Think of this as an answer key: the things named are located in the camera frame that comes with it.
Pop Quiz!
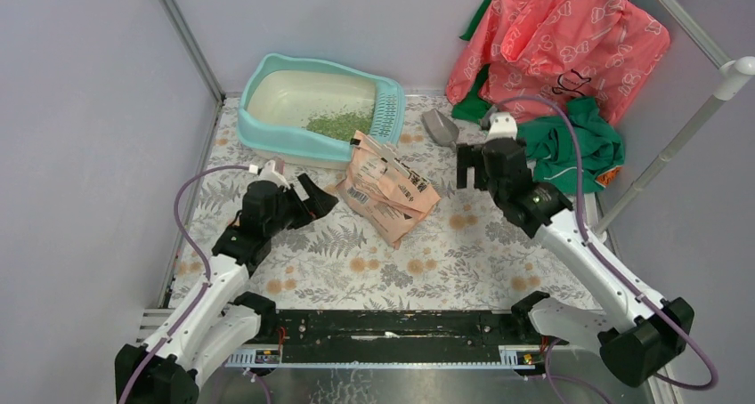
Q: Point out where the green cat litter pile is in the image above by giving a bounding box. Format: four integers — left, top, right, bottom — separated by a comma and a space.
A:
304, 106, 374, 141

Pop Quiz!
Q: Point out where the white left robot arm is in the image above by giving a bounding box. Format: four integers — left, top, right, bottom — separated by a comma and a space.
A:
115, 171, 338, 403

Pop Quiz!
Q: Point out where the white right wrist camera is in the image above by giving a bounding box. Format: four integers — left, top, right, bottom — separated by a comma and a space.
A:
480, 111, 518, 142

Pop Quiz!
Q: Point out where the white pole stand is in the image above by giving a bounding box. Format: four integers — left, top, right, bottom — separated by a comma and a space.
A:
593, 56, 754, 237

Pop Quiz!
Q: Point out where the brown bag sealing clip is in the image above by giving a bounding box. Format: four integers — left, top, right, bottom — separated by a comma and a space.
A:
349, 134, 429, 185

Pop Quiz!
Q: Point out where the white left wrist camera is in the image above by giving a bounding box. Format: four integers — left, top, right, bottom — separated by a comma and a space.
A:
248, 158, 290, 189

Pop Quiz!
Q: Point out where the pink cat litter bag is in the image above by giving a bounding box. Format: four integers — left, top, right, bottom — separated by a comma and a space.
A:
336, 146, 441, 249

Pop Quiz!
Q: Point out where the grey litter scoop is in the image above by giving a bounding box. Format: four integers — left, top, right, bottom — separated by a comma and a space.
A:
421, 109, 459, 150

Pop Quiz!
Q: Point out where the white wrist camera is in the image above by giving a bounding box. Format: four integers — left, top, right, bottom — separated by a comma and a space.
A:
248, 158, 290, 189
480, 111, 518, 142

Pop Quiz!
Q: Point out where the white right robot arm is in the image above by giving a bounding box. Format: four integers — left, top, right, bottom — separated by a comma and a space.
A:
456, 138, 694, 387

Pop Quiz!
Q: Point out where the green sweatshirt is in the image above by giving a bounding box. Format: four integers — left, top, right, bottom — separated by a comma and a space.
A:
518, 97, 625, 194

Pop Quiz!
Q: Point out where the dark green garment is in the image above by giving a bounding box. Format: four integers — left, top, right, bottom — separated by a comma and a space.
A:
451, 0, 594, 125

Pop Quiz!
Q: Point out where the teal litter box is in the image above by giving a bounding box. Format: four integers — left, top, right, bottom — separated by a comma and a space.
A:
237, 53, 406, 170

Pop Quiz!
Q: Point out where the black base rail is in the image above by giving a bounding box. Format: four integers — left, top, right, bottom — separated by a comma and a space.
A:
251, 310, 553, 369

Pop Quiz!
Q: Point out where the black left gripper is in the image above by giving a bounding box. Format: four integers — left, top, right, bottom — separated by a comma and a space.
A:
265, 174, 338, 238

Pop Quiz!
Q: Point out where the pink patterned jacket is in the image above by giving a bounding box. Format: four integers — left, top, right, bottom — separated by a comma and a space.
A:
445, 0, 670, 125

